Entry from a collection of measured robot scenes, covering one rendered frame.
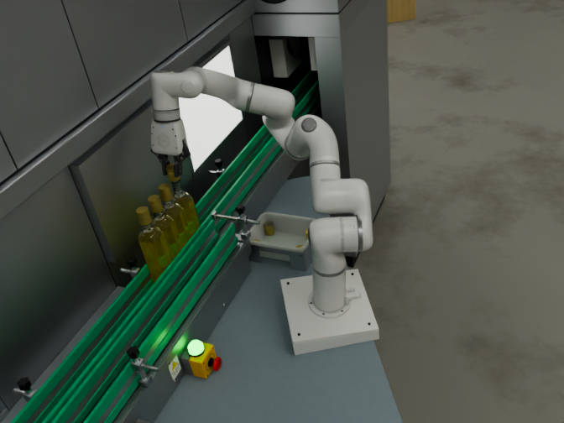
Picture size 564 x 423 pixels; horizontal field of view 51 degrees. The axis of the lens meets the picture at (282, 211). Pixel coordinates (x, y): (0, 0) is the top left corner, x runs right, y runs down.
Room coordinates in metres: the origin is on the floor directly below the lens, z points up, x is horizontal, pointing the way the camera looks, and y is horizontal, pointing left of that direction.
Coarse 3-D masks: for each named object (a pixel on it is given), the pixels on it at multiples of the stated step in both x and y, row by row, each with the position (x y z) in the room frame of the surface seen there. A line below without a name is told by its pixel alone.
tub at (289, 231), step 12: (264, 216) 1.69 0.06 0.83; (276, 216) 1.68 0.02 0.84; (288, 216) 1.66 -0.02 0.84; (252, 228) 1.62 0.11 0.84; (276, 228) 1.67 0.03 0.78; (288, 228) 1.65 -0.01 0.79; (300, 228) 1.63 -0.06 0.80; (252, 240) 1.55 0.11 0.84; (264, 240) 1.63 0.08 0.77; (276, 240) 1.62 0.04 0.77; (288, 240) 1.61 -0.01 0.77; (300, 240) 1.60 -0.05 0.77
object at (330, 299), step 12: (312, 276) 1.24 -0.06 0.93; (336, 276) 1.19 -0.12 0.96; (324, 288) 1.19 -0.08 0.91; (336, 288) 1.19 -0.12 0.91; (348, 288) 1.26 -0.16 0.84; (312, 300) 1.25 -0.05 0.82; (324, 300) 1.20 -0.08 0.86; (336, 300) 1.19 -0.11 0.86; (348, 300) 1.22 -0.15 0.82; (324, 312) 1.20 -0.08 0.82; (336, 312) 1.19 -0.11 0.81
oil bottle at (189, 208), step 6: (186, 192) 1.53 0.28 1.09; (174, 198) 1.50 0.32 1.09; (180, 198) 1.50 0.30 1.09; (186, 198) 1.50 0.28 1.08; (192, 198) 1.52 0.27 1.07; (180, 204) 1.48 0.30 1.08; (186, 204) 1.49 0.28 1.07; (192, 204) 1.51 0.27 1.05; (186, 210) 1.48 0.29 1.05; (192, 210) 1.51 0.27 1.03; (186, 216) 1.48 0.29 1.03; (192, 216) 1.50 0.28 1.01; (192, 222) 1.49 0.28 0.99; (198, 222) 1.52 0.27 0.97; (192, 228) 1.49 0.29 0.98; (192, 234) 1.48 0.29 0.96
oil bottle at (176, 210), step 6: (168, 210) 1.44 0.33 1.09; (174, 210) 1.44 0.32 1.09; (180, 210) 1.46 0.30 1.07; (174, 216) 1.43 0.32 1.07; (180, 216) 1.45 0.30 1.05; (180, 222) 1.45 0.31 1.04; (186, 222) 1.47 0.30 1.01; (180, 228) 1.44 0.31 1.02; (186, 228) 1.46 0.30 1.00; (180, 234) 1.43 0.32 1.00; (186, 234) 1.46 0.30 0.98; (180, 240) 1.43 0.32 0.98; (186, 240) 1.45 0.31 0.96
